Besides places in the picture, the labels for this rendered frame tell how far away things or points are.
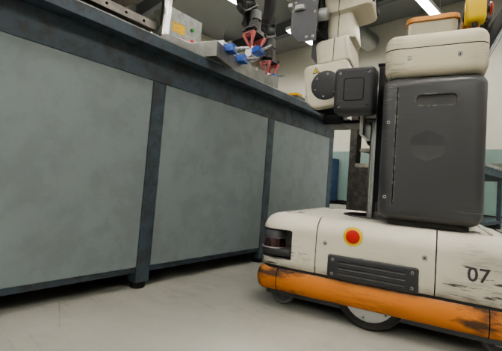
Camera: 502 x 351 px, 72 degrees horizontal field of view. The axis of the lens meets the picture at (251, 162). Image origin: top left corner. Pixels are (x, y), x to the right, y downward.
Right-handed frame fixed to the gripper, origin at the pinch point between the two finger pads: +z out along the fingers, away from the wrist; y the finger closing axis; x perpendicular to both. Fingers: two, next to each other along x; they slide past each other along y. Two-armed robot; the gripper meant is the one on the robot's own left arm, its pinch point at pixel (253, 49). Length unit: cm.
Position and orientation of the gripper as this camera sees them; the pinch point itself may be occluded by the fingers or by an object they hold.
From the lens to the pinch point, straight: 166.7
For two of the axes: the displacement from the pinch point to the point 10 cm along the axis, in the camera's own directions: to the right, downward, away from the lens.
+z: -0.4, 9.6, -2.6
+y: -6.3, -2.3, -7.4
